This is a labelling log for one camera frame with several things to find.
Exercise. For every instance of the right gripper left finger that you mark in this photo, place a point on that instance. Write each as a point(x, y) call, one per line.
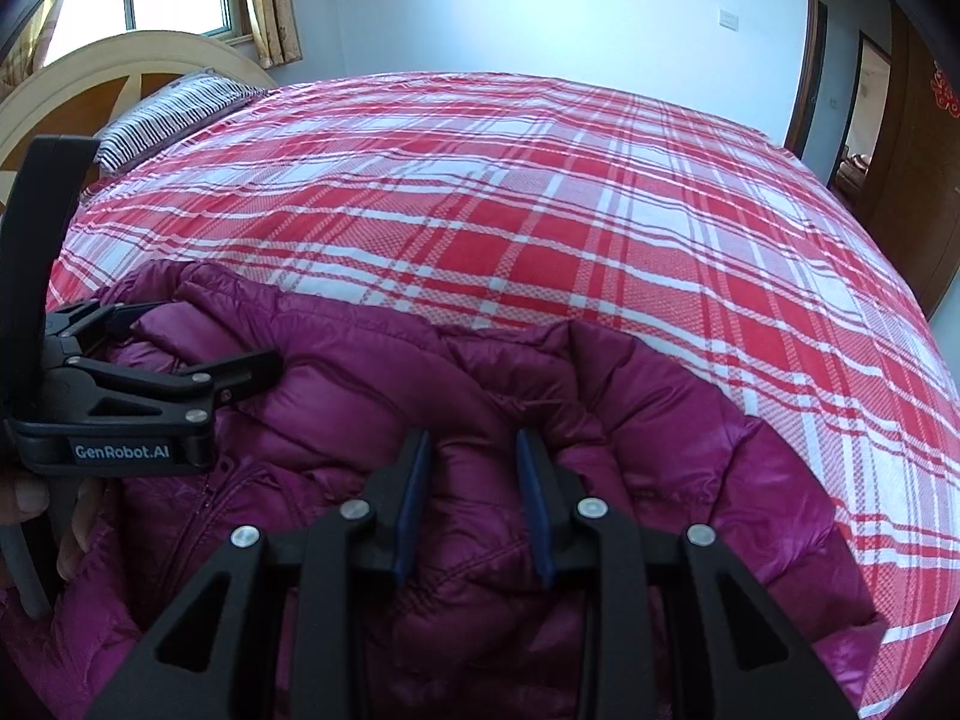
point(215, 651)

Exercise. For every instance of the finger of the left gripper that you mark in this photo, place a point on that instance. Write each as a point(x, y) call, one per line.
point(85, 328)
point(84, 388)

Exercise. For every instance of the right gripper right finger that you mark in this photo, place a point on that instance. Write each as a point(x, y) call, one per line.
point(674, 624)

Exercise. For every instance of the purple down jacket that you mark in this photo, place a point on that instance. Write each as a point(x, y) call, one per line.
point(472, 632)

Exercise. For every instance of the person's left hand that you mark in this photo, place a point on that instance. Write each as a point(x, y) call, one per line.
point(69, 527)

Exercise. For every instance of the wooden arched headboard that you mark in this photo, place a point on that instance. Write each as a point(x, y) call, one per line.
point(90, 87)

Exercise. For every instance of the striped pillow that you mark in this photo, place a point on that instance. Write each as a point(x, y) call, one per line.
point(175, 111)

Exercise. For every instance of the yellow curtain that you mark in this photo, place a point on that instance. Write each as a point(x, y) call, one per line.
point(274, 30)

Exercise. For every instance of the red white plaid bedspread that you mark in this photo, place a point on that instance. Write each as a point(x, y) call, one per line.
point(497, 200)

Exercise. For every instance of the brown wooden door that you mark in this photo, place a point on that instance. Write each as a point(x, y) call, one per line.
point(915, 217)

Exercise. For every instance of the red double happiness decoration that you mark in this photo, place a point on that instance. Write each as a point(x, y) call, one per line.
point(944, 96)

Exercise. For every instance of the white wall switch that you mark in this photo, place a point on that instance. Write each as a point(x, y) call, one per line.
point(728, 20)

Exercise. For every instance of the dark wooden door frame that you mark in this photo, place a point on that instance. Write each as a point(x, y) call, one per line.
point(810, 74)

